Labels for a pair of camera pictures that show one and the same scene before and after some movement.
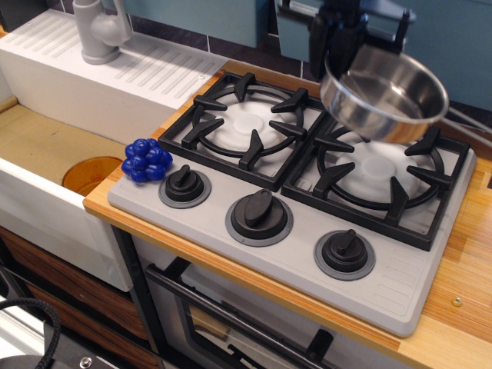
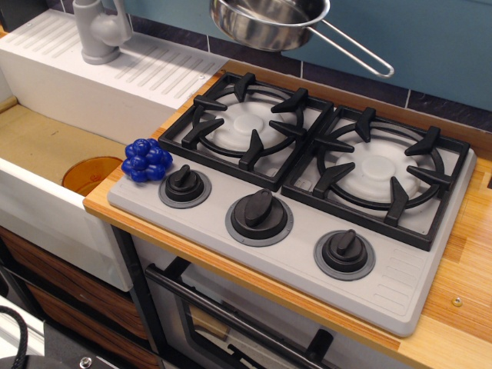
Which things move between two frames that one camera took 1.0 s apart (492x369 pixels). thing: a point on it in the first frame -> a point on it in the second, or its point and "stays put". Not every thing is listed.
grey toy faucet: (104, 27) stays put
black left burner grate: (249, 127) stays put
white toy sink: (58, 108) stays put
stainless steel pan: (393, 97) -> (275, 25)
